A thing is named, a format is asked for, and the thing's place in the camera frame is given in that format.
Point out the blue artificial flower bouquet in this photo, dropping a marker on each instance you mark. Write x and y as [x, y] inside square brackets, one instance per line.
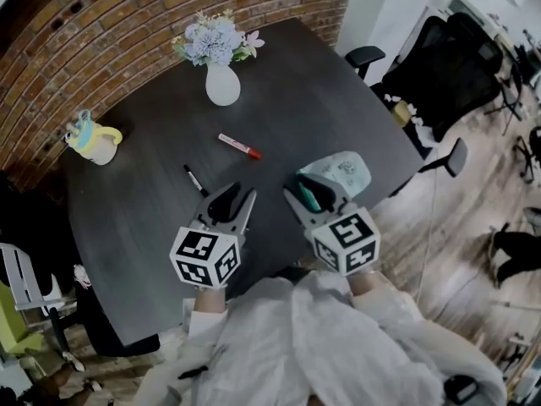
[213, 40]

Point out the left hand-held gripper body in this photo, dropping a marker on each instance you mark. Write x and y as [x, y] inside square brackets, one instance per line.
[203, 256]

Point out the person's right forearm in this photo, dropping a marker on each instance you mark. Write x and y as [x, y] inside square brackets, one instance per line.
[376, 298]

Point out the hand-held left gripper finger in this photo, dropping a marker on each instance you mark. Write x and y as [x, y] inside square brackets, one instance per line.
[245, 212]
[207, 205]

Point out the black padded office chair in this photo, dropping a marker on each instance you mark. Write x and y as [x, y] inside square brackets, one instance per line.
[38, 226]

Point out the black mesh office chair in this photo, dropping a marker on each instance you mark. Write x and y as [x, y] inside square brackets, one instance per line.
[448, 87]

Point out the teal pencil pouch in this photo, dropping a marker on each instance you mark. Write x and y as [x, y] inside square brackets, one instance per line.
[346, 171]

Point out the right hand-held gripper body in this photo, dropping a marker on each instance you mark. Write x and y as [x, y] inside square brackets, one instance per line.
[346, 243]

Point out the thin black pen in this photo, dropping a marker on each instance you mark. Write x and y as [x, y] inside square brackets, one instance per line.
[193, 178]

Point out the black pocket device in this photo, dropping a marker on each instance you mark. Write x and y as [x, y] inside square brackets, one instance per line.
[461, 389]

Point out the small yellow box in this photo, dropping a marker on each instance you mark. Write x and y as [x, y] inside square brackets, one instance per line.
[400, 111]

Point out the small black clip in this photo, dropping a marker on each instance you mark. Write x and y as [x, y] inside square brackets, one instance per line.
[193, 372]

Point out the red-capped white marker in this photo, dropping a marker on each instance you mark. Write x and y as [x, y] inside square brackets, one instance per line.
[234, 143]

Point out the small black office chair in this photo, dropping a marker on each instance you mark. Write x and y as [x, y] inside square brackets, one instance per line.
[530, 155]

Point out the lime green box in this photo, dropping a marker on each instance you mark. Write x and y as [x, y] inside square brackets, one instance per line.
[10, 324]

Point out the person's left forearm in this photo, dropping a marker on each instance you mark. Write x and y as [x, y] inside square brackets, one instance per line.
[209, 307]

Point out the person's white jacket torso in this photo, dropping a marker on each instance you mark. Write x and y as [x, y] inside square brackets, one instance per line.
[304, 345]

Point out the white metal rack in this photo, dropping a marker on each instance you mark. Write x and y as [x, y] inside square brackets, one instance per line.
[21, 277]

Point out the white ceramic vase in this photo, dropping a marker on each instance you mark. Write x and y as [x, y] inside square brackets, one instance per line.
[222, 87]

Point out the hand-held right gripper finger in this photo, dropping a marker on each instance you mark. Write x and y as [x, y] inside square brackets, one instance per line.
[331, 193]
[298, 207]

